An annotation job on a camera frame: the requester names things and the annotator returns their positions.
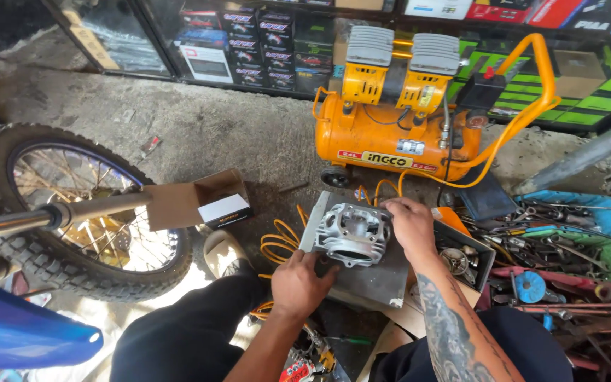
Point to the blue motorcycle fender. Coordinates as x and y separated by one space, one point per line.
14 329

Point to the black and white small box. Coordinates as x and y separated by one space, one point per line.
225 210

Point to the person's right fingers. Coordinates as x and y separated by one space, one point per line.
393 208

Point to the person's right hand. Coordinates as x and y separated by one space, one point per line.
414 228

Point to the grey metal plate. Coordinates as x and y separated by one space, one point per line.
374 281

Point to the open brown cardboard box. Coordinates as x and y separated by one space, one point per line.
173 204

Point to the black tray of engine parts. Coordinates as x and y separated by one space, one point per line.
467 254

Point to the small red wrapper scrap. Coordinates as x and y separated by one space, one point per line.
150 145

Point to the orange plastic piece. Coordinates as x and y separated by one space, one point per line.
451 217

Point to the silver engine cylinder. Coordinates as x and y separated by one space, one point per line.
350 233

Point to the person's left hand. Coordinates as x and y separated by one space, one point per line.
297 286

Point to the small black bar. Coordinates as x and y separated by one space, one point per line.
293 187

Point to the person's right leg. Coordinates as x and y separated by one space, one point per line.
539 350

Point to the heap of rusty rods and tools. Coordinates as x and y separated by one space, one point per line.
597 323

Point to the brown cardboard sheet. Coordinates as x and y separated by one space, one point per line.
406 321

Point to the grey metal pole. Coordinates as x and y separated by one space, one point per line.
581 154

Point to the dark blue flat pad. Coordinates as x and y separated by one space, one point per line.
488 199

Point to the glass display cabinet of boxes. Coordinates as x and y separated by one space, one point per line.
263 47

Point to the blue round disc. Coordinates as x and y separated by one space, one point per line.
530 286

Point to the beige slipper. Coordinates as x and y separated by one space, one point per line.
223 254

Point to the person's left leg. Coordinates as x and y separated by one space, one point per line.
189 334

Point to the orange air compressor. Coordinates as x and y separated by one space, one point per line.
380 132

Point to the blue green tray of tools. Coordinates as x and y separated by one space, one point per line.
570 238

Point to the person's leg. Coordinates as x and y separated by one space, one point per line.
189 334
539 350

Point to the chrome fork tube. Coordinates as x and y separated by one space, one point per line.
98 208

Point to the red label packet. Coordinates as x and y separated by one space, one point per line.
297 370

